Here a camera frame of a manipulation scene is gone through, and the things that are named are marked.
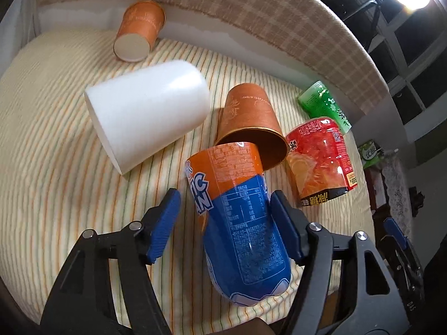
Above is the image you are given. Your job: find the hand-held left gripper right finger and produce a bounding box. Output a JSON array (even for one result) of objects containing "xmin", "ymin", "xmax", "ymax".
[{"xmin": 269, "ymin": 190, "xmax": 411, "ymax": 335}]

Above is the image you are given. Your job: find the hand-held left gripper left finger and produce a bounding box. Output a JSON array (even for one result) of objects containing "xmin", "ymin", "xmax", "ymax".
[{"xmin": 40, "ymin": 188, "xmax": 182, "ymax": 335}]

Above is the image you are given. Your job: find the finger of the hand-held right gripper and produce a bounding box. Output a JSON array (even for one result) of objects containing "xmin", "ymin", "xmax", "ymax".
[{"xmin": 383, "ymin": 217, "xmax": 410, "ymax": 252}]

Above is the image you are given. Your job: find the blue and orange printed cup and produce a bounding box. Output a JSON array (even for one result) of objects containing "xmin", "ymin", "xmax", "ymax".
[{"xmin": 184, "ymin": 142, "xmax": 292, "ymax": 308}]

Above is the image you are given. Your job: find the red printed noodle cup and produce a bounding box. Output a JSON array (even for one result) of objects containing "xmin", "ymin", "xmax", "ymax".
[{"xmin": 286, "ymin": 117, "xmax": 357, "ymax": 207}]

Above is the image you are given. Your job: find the orange paper cup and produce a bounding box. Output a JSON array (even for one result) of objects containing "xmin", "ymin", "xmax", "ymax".
[
  {"xmin": 214, "ymin": 83, "xmax": 290, "ymax": 171},
  {"xmin": 113, "ymin": 0, "xmax": 166, "ymax": 63}
]

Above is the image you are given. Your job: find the white plastic cup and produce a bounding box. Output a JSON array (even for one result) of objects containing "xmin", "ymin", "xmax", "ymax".
[{"xmin": 84, "ymin": 60, "xmax": 210, "ymax": 176}]

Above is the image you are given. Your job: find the green printed cup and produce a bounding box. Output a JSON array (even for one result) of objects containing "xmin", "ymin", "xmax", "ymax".
[{"xmin": 298, "ymin": 80, "xmax": 353, "ymax": 136}]

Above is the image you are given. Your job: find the white lace cloth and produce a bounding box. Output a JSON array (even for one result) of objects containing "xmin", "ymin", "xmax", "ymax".
[{"xmin": 381, "ymin": 155, "xmax": 413, "ymax": 238}]

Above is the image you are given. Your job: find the green packet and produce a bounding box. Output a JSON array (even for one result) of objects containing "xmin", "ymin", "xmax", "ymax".
[{"xmin": 358, "ymin": 140, "xmax": 385, "ymax": 169}]

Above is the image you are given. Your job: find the striped cream blanket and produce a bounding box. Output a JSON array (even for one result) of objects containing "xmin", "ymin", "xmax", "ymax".
[{"xmin": 0, "ymin": 30, "xmax": 374, "ymax": 326}]

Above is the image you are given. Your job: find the beige plaid cloth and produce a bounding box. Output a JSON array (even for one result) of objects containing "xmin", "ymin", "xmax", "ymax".
[{"xmin": 35, "ymin": 0, "xmax": 395, "ymax": 112}]

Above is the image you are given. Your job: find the window frame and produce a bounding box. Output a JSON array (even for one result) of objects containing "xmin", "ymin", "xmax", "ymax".
[{"xmin": 290, "ymin": 0, "xmax": 447, "ymax": 124}]

